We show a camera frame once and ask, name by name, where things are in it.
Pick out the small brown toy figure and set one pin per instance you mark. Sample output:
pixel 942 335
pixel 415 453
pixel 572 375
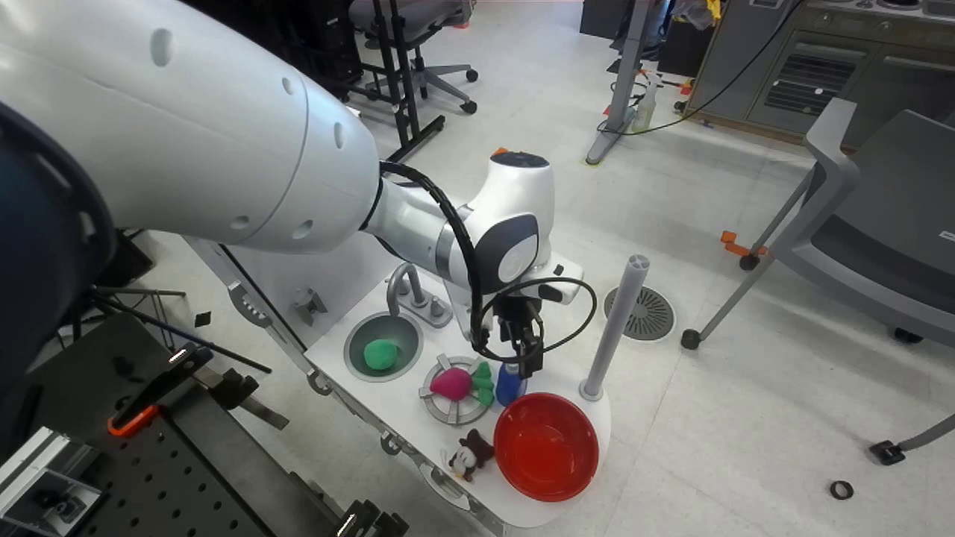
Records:
pixel 473 456

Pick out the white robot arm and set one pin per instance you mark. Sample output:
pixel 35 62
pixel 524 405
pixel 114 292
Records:
pixel 163 117

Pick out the round toy sink basin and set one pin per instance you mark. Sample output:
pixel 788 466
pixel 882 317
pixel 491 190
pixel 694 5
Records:
pixel 384 326

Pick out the grey office chair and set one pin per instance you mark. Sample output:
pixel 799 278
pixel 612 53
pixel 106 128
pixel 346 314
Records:
pixel 872 222

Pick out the pink toy fruit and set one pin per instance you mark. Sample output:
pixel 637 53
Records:
pixel 451 383

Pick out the green toy in sink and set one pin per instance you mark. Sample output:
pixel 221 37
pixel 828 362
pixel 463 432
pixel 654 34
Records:
pixel 384 354

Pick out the red bowl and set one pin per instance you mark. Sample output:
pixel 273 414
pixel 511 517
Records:
pixel 548 450

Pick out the blue bottle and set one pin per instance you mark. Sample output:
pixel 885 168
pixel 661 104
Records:
pixel 508 383

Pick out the white toy kitchen counter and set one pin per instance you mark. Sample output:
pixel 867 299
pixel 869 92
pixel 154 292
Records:
pixel 314 302

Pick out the grey metal cabinet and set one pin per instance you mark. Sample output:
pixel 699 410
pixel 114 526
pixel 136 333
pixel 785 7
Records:
pixel 778 65

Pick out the grey upright pole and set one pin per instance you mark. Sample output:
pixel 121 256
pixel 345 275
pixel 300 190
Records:
pixel 627 292

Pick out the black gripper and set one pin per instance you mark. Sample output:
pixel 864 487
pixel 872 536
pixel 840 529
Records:
pixel 520 326

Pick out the grey toy faucet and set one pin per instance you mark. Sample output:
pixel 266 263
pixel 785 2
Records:
pixel 403 293

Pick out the orange handled clamp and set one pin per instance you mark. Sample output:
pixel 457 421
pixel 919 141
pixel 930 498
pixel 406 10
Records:
pixel 148 405

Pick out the round floor drain cover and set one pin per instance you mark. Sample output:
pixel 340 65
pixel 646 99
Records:
pixel 652 317

